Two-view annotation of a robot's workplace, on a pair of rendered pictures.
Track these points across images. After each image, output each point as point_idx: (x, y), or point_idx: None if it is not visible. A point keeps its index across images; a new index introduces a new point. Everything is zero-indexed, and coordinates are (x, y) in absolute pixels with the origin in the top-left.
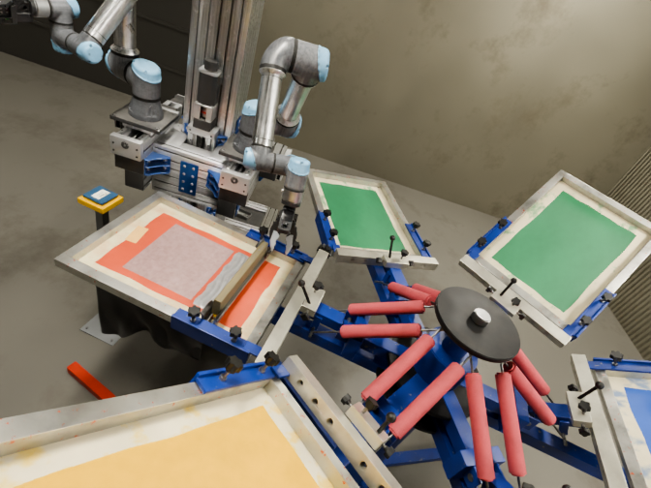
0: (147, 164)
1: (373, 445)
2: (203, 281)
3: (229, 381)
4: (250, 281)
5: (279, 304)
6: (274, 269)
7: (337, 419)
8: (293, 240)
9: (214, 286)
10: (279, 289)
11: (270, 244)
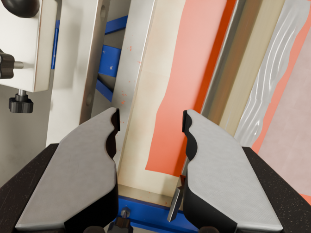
0: None
1: None
2: (296, 74)
3: None
4: (198, 109)
5: (123, 46)
6: (155, 159)
7: None
8: (40, 171)
9: (273, 67)
10: (133, 95)
11: (217, 125)
